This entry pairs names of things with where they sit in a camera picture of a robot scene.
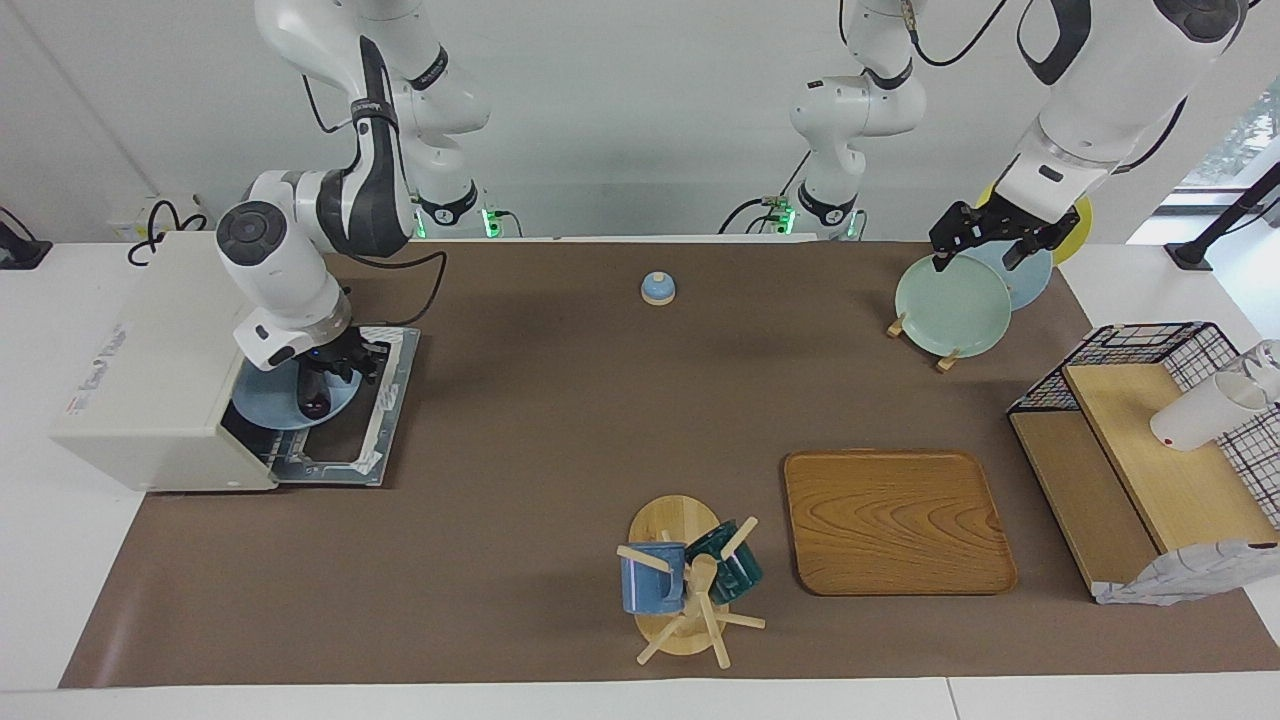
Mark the grey patterned cloth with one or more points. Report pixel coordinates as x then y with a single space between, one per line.
1180 580

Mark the white power strip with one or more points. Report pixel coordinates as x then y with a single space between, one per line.
140 225

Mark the wooden plate rack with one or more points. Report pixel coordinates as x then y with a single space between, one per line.
945 362

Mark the light blue serving plate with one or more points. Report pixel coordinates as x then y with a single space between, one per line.
265 405

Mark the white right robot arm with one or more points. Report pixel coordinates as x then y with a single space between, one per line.
290 270

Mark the wooden serving tray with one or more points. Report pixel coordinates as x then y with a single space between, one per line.
900 525

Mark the clear glass cup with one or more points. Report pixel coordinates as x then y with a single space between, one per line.
1265 365

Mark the glass oven door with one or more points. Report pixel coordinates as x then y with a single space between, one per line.
385 420

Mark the pale green plate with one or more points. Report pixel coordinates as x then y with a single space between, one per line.
950 310

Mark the cream toaster oven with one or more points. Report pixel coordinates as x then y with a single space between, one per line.
150 380

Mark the wooden mug tree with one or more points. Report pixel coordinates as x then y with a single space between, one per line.
675 520

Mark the black desk device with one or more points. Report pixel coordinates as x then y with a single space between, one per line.
20 255

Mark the light blue racked plate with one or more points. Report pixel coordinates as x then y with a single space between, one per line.
1035 285

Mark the blue mug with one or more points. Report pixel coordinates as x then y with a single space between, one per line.
650 590

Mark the dark green mug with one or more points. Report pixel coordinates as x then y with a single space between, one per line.
735 575

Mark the brown table mat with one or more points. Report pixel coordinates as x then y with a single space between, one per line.
560 430

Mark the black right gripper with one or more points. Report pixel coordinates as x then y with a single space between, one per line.
335 352

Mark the black stand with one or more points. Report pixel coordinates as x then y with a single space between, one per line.
1225 215

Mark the white cup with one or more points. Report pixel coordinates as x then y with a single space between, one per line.
1195 415

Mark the yellow plate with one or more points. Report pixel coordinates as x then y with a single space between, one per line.
1082 225

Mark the wooden step shelf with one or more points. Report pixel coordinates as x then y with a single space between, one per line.
1170 490

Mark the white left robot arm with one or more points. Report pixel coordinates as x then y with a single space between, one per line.
1100 90

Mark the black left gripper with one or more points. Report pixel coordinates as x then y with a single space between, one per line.
1030 222

